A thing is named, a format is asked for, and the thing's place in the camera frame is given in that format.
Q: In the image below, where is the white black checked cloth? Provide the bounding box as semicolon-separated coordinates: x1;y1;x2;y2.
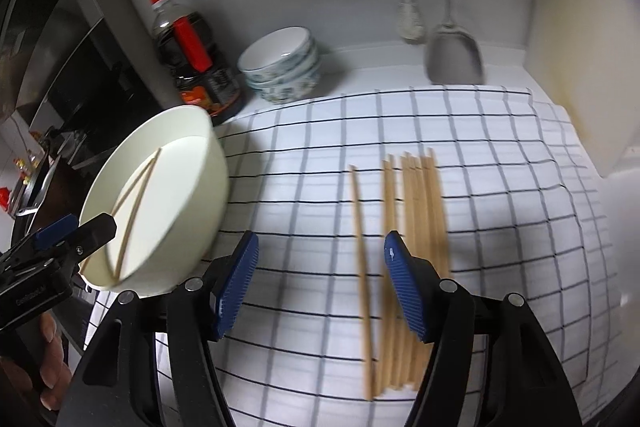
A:
82;84;623;427

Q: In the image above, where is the blue patterned ceramic bowl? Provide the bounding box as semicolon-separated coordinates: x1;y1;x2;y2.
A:
242;54;321;90
237;27;318;75
247;72;322;105

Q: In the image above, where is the metal spatula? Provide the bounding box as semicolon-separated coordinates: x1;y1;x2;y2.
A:
425;0;486;85

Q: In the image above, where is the large white bowl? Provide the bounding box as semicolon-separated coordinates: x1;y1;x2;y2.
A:
77;105;231;299

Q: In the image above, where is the person's left hand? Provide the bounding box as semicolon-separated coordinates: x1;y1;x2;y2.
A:
0;312;74;411

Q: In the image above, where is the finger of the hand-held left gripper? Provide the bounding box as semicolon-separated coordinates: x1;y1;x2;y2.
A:
47;213;118;269
0;214;81;265

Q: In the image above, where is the row of condiment bottles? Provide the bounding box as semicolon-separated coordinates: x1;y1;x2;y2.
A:
14;152;37;188

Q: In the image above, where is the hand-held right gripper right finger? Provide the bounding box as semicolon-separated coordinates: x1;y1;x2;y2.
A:
384;230;583;427

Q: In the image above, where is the dark soy sauce bottle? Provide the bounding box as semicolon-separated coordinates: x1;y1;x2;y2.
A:
149;0;246;126

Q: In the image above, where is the black range hood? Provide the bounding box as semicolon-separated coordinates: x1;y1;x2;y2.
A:
0;0;166;168

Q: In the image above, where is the bunch of wooden chopsticks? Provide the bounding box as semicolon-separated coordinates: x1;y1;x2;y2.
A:
349;148;451;403

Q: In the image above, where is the dark wok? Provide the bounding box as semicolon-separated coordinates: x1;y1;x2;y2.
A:
10;152;91;228

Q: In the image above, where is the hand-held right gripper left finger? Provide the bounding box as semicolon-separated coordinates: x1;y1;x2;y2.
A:
55;231;261;427

